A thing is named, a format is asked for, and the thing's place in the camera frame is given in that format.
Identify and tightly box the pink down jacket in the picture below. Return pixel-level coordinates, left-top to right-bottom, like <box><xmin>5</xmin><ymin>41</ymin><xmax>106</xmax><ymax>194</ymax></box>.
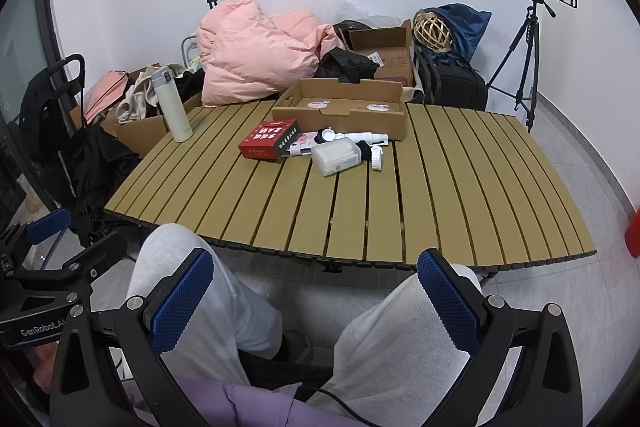
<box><xmin>196</xmin><ymin>0</ymin><xmax>346</xmax><ymax>108</ymax></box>

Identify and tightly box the red object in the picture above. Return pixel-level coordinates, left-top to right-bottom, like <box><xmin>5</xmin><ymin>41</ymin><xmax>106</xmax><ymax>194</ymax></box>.
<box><xmin>622</xmin><ymin>206</ymin><xmax>640</xmax><ymax>258</ymax></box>

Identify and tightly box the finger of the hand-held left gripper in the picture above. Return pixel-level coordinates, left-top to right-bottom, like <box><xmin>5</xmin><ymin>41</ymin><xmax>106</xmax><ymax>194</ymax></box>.
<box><xmin>66</xmin><ymin>231</ymin><xmax>130</xmax><ymax>278</ymax></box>
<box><xmin>25</xmin><ymin>208</ymin><xmax>71</xmax><ymax>244</ymax></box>

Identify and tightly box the white tube bottle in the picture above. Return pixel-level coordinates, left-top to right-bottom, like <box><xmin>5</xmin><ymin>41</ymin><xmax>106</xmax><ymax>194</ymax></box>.
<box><xmin>345</xmin><ymin>132</ymin><xmax>389</xmax><ymax>148</ymax></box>

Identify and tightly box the person's left hand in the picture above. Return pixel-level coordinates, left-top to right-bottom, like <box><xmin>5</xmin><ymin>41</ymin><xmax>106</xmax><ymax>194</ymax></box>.
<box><xmin>32</xmin><ymin>342</ymin><xmax>62</xmax><ymax>388</ymax></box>

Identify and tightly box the person's left leg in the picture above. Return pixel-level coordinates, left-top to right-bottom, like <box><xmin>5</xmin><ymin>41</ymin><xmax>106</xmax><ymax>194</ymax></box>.
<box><xmin>125</xmin><ymin>223</ymin><xmax>284</xmax><ymax>389</ymax></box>

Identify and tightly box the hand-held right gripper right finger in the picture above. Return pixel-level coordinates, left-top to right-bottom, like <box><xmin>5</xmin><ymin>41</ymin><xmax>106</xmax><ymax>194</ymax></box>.
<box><xmin>416</xmin><ymin>248</ymin><xmax>583</xmax><ymax>427</ymax></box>

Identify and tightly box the black cable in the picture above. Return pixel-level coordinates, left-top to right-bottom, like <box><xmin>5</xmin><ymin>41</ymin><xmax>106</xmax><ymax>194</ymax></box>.
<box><xmin>295</xmin><ymin>386</ymin><xmax>372</xmax><ymax>427</ymax></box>

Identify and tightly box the black bag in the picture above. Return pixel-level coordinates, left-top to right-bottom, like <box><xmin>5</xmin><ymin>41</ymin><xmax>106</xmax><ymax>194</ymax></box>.
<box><xmin>177</xmin><ymin>69</ymin><xmax>206</xmax><ymax>100</ymax></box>

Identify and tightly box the black cloth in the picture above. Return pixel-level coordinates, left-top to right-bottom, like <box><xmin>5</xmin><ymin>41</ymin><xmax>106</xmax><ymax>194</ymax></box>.
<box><xmin>316</xmin><ymin>47</ymin><xmax>379</xmax><ymax>84</ymax></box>

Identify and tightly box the black handbag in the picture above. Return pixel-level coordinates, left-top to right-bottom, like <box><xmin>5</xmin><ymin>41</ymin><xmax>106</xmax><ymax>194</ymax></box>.
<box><xmin>332</xmin><ymin>20</ymin><xmax>373</xmax><ymax>40</ymax></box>

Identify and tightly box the cardboard tray box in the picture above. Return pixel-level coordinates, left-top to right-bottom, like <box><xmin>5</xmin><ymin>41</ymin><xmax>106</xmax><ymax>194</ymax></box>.
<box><xmin>271</xmin><ymin>78</ymin><xmax>408</xmax><ymax>142</ymax></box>

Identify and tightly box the black trolley handle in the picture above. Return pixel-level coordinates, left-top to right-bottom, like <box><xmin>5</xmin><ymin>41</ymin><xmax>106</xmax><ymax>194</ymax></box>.
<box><xmin>181</xmin><ymin>0</ymin><xmax>224</xmax><ymax>68</ymax></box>

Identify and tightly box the white plastic bag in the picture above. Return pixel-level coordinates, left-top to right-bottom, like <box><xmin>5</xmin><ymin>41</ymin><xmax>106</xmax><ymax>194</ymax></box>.
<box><xmin>327</xmin><ymin>0</ymin><xmax>388</xmax><ymax>30</ymax></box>

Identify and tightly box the white thermos bottle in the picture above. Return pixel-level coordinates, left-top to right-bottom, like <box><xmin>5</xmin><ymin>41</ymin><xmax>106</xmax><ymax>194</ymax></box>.
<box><xmin>151</xmin><ymin>66</ymin><xmax>194</xmax><ymax>143</ymax></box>

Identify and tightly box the blue bag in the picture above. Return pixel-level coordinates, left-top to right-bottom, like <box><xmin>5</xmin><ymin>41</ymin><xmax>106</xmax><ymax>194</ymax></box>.
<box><xmin>425</xmin><ymin>3</ymin><xmax>492</xmax><ymax>62</ymax></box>

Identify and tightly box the black tripod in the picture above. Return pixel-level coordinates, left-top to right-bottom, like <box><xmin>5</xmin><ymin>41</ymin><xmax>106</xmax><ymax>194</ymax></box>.
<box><xmin>486</xmin><ymin>4</ymin><xmax>544</xmax><ymax>132</ymax></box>

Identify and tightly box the open cardboard box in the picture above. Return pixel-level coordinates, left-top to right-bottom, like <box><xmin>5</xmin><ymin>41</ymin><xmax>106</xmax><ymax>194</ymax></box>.
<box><xmin>347</xmin><ymin>19</ymin><xmax>418</xmax><ymax>86</ymax></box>

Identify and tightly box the pink printed wallet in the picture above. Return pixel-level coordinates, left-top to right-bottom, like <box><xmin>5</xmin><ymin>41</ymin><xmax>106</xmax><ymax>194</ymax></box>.
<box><xmin>287</xmin><ymin>132</ymin><xmax>326</xmax><ymax>158</ymax></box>

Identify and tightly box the pink bag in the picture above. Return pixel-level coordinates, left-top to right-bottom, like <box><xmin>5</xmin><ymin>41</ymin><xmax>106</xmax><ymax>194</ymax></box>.
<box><xmin>82</xmin><ymin>69</ymin><xmax>132</xmax><ymax>126</ymax></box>

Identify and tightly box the black seat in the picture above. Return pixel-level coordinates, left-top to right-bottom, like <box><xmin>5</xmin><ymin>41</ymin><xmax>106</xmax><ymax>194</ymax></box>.
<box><xmin>235</xmin><ymin>332</ymin><xmax>342</xmax><ymax>389</ymax></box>

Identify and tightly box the translucent white plastic box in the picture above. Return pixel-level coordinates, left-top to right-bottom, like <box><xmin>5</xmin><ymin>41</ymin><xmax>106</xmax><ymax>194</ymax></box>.
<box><xmin>311</xmin><ymin>140</ymin><xmax>364</xmax><ymax>177</ymax></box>

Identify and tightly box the black cart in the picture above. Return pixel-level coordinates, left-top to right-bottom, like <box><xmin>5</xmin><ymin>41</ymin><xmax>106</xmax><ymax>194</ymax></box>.
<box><xmin>17</xmin><ymin>53</ymin><xmax>88</xmax><ymax>162</ymax></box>

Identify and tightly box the black backpack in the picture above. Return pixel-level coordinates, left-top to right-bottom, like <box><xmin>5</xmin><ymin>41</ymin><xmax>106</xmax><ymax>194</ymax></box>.
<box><xmin>415</xmin><ymin>47</ymin><xmax>489</xmax><ymax>110</ymax></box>

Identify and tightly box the cream cloth bag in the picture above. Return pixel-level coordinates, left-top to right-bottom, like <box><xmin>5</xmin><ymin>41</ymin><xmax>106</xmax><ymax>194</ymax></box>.
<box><xmin>117</xmin><ymin>64</ymin><xmax>186</xmax><ymax>124</ymax></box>

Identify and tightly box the red box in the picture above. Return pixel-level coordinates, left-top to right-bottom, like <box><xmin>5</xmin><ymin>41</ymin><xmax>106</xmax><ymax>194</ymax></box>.
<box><xmin>237</xmin><ymin>121</ymin><xmax>302</xmax><ymax>160</ymax></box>

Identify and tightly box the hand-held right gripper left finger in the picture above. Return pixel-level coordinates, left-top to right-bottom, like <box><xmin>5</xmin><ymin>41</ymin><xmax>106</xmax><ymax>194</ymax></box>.
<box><xmin>50</xmin><ymin>247</ymin><xmax>216</xmax><ymax>427</ymax></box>

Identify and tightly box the brown cardboard box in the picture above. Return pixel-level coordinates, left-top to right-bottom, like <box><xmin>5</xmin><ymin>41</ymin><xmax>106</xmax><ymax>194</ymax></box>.
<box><xmin>100</xmin><ymin>94</ymin><xmax>203</xmax><ymax>158</ymax></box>

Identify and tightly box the woven rattan ball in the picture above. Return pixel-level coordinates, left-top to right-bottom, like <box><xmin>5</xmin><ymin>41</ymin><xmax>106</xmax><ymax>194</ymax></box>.
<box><xmin>414</xmin><ymin>9</ymin><xmax>454</xmax><ymax>54</ymax></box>

